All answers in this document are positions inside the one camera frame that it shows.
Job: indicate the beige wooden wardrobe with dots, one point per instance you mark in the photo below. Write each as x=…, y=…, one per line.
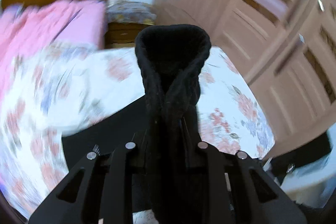
x=284, y=50

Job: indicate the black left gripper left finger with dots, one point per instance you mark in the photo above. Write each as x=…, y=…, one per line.
x=99, y=188

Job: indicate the pink duvet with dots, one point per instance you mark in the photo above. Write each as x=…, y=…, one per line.
x=24, y=32

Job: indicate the floral cream bed quilt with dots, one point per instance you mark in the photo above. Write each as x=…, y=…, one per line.
x=64, y=89

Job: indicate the floral cloth on nightstand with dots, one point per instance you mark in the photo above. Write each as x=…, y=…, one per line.
x=125, y=11

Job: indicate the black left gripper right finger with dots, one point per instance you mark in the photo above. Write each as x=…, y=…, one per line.
x=225, y=188

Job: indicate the black pants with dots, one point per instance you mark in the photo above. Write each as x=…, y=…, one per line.
x=163, y=122

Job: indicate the wooden nightstand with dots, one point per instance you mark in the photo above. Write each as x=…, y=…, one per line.
x=122, y=35

